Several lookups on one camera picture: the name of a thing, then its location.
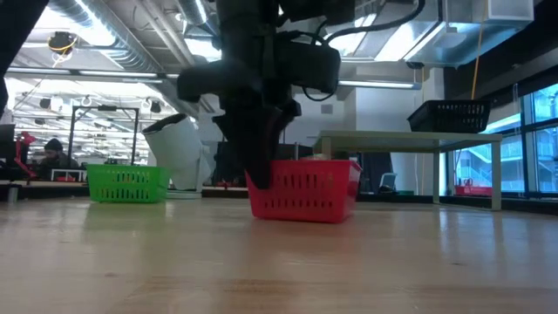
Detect long ceiling light strip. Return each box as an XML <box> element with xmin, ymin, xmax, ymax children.
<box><xmin>0</xmin><ymin>65</ymin><xmax>423</xmax><ymax>91</ymax></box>

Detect silver ceiling duct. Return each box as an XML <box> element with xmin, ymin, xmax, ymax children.
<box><xmin>344</xmin><ymin>0</ymin><xmax>535</xmax><ymax>69</ymax></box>

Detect green perforated metal shelf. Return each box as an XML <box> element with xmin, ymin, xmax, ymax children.
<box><xmin>312</xmin><ymin>130</ymin><xmax>505</xmax><ymax>211</ymax></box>

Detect red low container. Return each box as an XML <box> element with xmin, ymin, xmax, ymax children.
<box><xmin>454</xmin><ymin>178</ymin><xmax>494</xmax><ymax>197</ymax></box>

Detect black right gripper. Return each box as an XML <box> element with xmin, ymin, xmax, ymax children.
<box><xmin>176</xmin><ymin>41</ymin><xmax>303</xmax><ymax>191</ymax></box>

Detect green plastic basket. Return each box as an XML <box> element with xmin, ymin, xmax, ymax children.
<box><xmin>85</xmin><ymin>163</ymin><xmax>172</xmax><ymax>204</ymax></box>

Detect white office chair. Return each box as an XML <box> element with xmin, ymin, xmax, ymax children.
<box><xmin>378</xmin><ymin>172</ymin><xmax>398</xmax><ymax>193</ymax></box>

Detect black gantry frame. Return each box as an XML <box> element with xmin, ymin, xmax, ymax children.
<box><xmin>67</xmin><ymin>104</ymin><xmax>140</xmax><ymax>167</ymax></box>

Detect yellow hanging cable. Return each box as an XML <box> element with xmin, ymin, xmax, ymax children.
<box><xmin>469</xmin><ymin>0</ymin><xmax>488</xmax><ymax>101</ymax></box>

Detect red plastic basket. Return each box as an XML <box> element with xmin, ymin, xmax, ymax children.
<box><xmin>244</xmin><ymin>159</ymin><xmax>363</xmax><ymax>224</ymax></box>

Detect person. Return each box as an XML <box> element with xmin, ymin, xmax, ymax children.
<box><xmin>37</xmin><ymin>138</ymin><xmax>80</xmax><ymax>181</ymax></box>

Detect black plastic basket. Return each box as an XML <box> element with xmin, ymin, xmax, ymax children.
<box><xmin>407</xmin><ymin>99</ymin><xmax>493</xmax><ymax>134</ymax></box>

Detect black hanging cable reel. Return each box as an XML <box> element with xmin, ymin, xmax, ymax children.
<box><xmin>46</xmin><ymin>31</ymin><xmax>79</xmax><ymax>56</ymax></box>

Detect red bent object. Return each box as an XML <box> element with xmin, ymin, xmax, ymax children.
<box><xmin>14</xmin><ymin>130</ymin><xmax>39</xmax><ymax>179</ymax></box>

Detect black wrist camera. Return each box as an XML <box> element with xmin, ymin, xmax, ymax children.
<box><xmin>278</xmin><ymin>38</ymin><xmax>343</xmax><ymax>95</ymax></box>

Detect black partition screens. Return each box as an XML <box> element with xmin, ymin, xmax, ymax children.
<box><xmin>211</xmin><ymin>140</ymin><xmax>316</xmax><ymax>188</ymax></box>

